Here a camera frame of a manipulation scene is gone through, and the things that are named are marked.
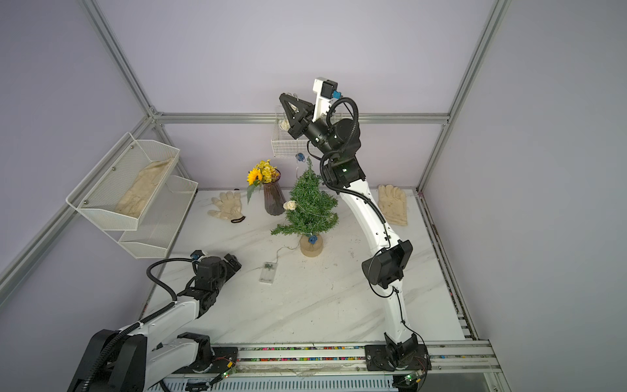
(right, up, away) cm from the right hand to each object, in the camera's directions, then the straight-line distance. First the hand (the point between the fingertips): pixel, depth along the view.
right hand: (281, 102), depth 60 cm
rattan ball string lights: (0, -25, +17) cm, 30 cm away
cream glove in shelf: (-49, -25, +15) cm, 57 cm away
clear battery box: (-11, -51, +33) cm, 62 cm away
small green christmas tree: (+8, -29, +17) cm, 34 cm away
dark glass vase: (-10, -21, +42) cm, 48 cm away
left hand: (-25, -48, +31) cm, 62 cm away
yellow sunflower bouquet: (-12, -12, +33) cm, 37 cm away
